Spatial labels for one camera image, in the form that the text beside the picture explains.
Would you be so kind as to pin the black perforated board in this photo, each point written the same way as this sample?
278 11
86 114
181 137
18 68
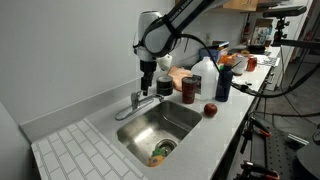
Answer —
283 156

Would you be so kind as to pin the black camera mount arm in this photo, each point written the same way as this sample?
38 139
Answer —
293 42

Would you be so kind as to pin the dark blue bottle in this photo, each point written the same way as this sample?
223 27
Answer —
224 83

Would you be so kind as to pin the orange cloth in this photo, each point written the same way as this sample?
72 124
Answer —
178 75

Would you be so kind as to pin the translucent plastic milk jug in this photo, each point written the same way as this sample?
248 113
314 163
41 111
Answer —
206 76

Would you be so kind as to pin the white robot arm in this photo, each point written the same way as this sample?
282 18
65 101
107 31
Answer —
160 33

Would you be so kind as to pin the red apple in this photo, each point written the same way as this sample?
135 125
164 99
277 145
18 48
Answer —
210 110

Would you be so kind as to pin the stainless steel sink basin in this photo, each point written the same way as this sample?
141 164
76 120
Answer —
166 123

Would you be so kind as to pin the orange black clamp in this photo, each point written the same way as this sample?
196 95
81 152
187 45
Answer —
261 130
260 171

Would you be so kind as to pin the orange toy carrot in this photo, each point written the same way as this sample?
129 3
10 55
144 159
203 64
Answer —
156 160

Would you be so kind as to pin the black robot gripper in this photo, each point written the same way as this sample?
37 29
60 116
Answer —
147 68

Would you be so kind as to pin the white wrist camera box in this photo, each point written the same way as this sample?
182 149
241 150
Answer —
165 61

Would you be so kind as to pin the dark red metal tumbler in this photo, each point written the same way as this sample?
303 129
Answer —
189 91

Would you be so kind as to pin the blue box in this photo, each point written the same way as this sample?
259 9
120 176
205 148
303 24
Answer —
209 55

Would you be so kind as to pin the red can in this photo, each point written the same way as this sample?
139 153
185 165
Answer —
252 64

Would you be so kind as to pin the black stereo camera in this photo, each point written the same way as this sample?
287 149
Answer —
285 11

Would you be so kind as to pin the white cup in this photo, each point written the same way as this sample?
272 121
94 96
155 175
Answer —
239 65

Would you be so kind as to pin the wooden shelf board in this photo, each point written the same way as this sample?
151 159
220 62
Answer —
240 4

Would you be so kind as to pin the chrome sink faucet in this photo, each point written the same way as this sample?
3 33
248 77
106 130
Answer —
136 106

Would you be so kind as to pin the white tile pattern mat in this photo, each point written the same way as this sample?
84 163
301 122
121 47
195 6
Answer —
76 153

